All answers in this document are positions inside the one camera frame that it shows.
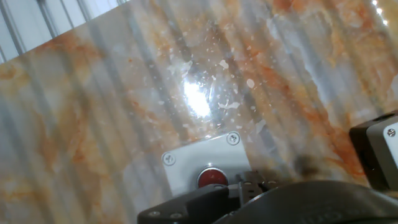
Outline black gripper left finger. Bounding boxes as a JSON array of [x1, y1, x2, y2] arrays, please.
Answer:
[[136, 170, 266, 224]]

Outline grey box red mushroom button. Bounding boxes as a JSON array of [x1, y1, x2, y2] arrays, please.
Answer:
[[348, 109, 398, 192]]

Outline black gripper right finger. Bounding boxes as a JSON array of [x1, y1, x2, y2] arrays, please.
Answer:
[[259, 179, 280, 190]]

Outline marble pattern table mat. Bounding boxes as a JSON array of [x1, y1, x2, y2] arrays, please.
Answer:
[[0, 0, 398, 224]]

